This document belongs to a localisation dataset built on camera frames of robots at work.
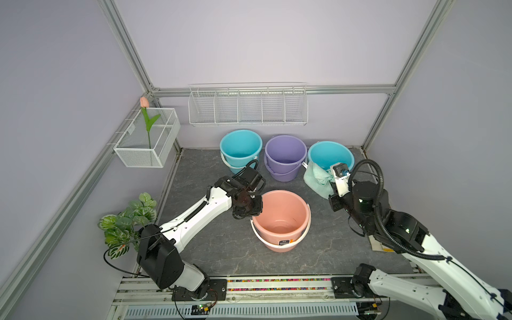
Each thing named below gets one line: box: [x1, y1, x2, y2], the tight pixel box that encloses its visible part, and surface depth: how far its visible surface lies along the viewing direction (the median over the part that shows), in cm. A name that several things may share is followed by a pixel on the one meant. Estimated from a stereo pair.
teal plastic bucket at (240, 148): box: [219, 129, 263, 175], surface depth 104 cm
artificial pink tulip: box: [139, 96, 162, 149], surface depth 86 cm
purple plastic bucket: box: [264, 134, 308, 182], surface depth 101 cm
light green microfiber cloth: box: [303, 161, 336, 200], surface depth 68 cm
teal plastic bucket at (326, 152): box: [308, 140, 356, 173], surface depth 98 cm
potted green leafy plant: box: [98, 192, 158, 260], surface depth 66 cm
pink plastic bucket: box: [250, 190, 312, 253], surface depth 78 cm
